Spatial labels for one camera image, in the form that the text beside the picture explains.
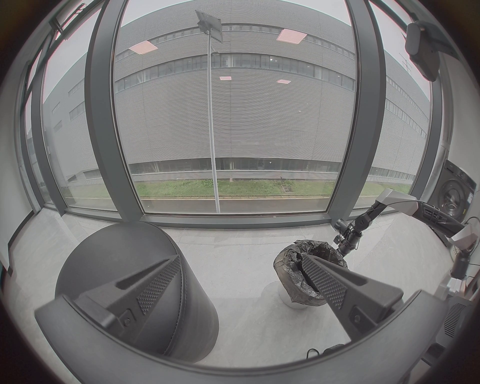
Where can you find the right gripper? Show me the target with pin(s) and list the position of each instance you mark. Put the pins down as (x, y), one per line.
(347, 247)

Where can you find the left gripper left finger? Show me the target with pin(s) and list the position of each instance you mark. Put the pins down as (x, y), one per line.
(146, 288)

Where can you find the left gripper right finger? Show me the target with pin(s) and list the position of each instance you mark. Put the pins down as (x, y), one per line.
(348, 292)

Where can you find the white trash bin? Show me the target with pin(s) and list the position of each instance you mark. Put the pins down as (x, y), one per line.
(300, 304)

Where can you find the black plastic bag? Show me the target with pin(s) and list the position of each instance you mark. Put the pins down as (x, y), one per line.
(288, 277)

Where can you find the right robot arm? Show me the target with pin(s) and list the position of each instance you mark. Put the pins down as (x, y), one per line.
(397, 202)

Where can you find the grey washing machine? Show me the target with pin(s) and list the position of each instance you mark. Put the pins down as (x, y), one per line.
(455, 191)

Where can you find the window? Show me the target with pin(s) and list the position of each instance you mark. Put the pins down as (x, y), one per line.
(240, 112)

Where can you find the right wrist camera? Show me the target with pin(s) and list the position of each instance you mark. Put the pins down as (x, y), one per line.
(341, 225)

